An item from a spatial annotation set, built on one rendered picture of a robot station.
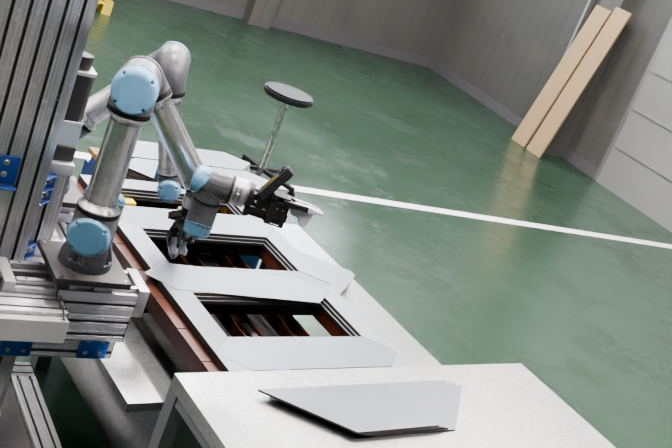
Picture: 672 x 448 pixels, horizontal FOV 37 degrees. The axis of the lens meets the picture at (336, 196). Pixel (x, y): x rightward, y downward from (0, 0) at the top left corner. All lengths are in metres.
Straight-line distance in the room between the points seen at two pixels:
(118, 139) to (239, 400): 0.73
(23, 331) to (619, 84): 9.55
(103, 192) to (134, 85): 0.31
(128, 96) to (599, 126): 9.53
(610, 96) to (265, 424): 9.58
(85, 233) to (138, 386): 0.64
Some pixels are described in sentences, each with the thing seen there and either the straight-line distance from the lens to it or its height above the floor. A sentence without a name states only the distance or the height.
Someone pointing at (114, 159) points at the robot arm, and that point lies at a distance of 2.63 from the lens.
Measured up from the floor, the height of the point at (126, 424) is 0.43.
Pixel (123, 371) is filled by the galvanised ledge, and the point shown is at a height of 0.68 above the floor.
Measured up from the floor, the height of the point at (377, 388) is 1.07.
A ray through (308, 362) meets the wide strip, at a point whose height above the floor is 0.85.
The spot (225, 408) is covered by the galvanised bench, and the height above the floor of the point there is 1.05.
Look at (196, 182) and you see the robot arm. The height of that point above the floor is 1.44.
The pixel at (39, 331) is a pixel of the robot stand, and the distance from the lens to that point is 2.82.
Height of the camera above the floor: 2.36
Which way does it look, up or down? 18 degrees down
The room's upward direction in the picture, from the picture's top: 22 degrees clockwise
